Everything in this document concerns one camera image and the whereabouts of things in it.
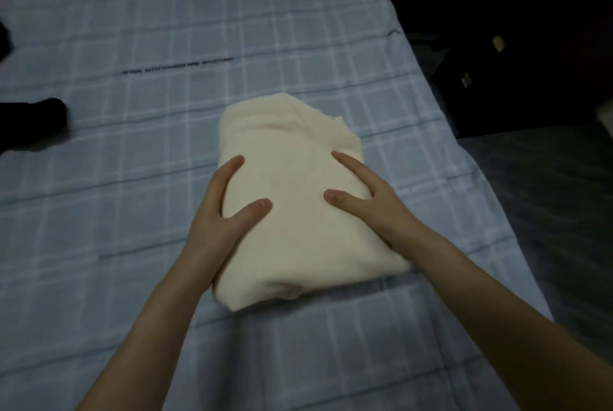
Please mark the dark cabinet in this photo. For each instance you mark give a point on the dark cabinet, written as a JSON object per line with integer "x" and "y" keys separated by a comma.
{"x": 503, "y": 32}

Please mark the cream cloth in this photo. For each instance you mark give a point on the cream cloth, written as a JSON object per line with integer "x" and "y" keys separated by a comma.
{"x": 297, "y": 214}

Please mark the person's right hand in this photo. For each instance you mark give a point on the person's right hand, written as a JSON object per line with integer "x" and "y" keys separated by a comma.
{"x": 383, "y": 214}

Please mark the person's left forearm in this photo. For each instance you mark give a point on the person's left forearm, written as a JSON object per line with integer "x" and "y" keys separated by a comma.
{"x": 148, "y": 334}

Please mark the blue plaid bed sheet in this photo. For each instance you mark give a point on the blue plaid bed sheet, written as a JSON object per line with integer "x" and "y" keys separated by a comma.
{"x": 239, "y": 185}

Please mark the person's right forearm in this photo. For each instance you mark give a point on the person's right forearm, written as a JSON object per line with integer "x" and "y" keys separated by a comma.
{"x": 507, "y": 329}

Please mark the person's left hand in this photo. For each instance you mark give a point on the person's left hand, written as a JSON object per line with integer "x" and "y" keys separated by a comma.
{"x": 210, "y": 228}

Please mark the person's right thumb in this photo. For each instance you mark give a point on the person's right thumb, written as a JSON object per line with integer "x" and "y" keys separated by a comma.
{"x": 347, "y": 199}

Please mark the black garment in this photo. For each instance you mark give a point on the black garment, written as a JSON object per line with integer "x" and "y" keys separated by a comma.
{"x": 26, "y": 123}

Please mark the person's left thumb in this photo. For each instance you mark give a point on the person's left thumb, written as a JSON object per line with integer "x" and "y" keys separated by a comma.
{"x": 249, "y": 215}

